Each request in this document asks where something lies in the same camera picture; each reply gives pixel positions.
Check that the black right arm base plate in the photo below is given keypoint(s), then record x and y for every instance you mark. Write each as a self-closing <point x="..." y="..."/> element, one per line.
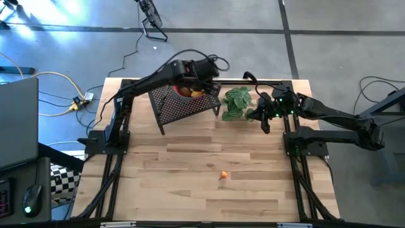
<point x="319" y="151"/>

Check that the black aluminium table frame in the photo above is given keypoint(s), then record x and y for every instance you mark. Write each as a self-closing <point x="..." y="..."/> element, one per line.
<point x="284" y="133"/>

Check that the black keyboard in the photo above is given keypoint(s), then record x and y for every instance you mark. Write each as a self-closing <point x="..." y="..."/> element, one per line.
<point x="4" y="199"/>

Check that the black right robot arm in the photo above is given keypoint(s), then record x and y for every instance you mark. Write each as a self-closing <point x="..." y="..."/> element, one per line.
<point x="335" y="118"/>

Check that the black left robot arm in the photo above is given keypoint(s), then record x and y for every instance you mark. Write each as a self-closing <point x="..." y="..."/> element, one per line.
<point x="142" y="84"/>

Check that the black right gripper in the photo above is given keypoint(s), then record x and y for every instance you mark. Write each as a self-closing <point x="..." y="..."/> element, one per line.
<point x="281" y="106"/>

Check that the black perforated metal stand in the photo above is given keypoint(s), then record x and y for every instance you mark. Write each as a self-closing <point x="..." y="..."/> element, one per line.
<point x="177" y="111"/>

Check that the black operator desk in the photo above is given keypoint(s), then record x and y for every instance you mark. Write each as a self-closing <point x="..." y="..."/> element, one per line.
<point x="44" y="171"/>

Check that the black floor fan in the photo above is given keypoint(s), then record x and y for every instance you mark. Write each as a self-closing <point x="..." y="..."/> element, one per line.
<point x="152" y="14"/>

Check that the small orange front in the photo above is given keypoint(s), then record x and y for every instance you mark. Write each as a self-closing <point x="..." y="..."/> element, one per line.
<point x="223" y="174"/>

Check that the artificial green leafy plant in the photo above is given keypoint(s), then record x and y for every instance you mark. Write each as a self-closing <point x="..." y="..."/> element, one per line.
<point x="237" y="101"/>

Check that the red collapsible bowl grey rim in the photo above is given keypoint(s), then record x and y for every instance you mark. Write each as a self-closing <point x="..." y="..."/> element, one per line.
<point x="177" y="91"/>

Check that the grey metal table frame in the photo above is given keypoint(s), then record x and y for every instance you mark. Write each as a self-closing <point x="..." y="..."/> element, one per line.
<point x="386" y="164"/>

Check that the black white checkerboard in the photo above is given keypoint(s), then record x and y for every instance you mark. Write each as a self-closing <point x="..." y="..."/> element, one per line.
<point x="63" y="183"/>

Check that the grey laptop lid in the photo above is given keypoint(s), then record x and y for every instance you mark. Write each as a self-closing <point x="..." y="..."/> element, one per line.
<point x="19" y="126"/>

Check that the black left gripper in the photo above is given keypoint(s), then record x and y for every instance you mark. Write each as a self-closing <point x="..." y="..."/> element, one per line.
<point x="204" y="71"/>

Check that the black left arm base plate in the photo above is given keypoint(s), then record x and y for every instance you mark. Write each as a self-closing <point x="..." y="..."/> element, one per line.
<point x="91" y="149"/>

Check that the grey power adapter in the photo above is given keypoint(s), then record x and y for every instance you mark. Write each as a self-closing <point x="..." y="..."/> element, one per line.
<point x="87" y="96"/>

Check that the black computer mouse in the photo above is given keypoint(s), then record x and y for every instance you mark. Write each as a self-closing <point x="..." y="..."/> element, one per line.
<point x="31" y="199"/>

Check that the black chair base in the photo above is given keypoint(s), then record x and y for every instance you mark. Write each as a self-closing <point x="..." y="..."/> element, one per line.
<point x="3" y="24"/>

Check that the black frame clamp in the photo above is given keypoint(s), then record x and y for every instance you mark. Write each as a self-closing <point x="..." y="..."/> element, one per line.
<point x="250" y="76"/>

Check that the silver aluminium bracket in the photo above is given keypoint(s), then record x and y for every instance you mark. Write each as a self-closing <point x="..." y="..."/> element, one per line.
<point x="117" y="225"/>
<point x="294" y="225"/>

